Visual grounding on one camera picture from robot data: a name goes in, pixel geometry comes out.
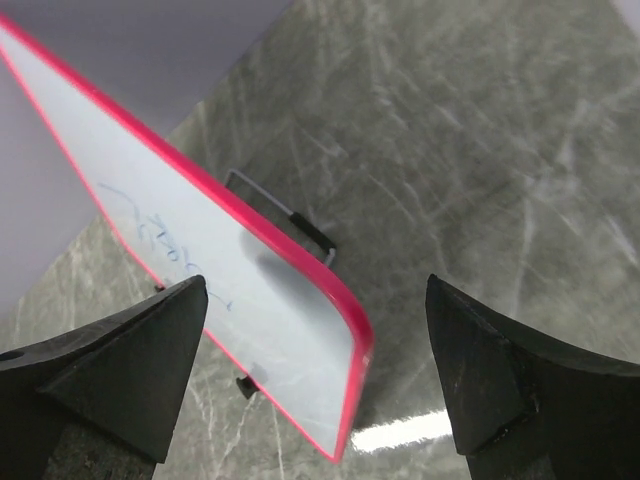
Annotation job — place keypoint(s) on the black wire board stand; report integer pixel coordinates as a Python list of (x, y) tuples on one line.
[(246, 385)]

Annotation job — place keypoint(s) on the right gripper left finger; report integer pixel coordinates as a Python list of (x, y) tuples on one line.
[(102, 401)]

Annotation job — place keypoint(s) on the pink framed whiteboard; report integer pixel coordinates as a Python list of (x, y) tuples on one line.
[(280, 314)]

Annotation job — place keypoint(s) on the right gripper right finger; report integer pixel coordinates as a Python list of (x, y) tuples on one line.
[(525, 405)]

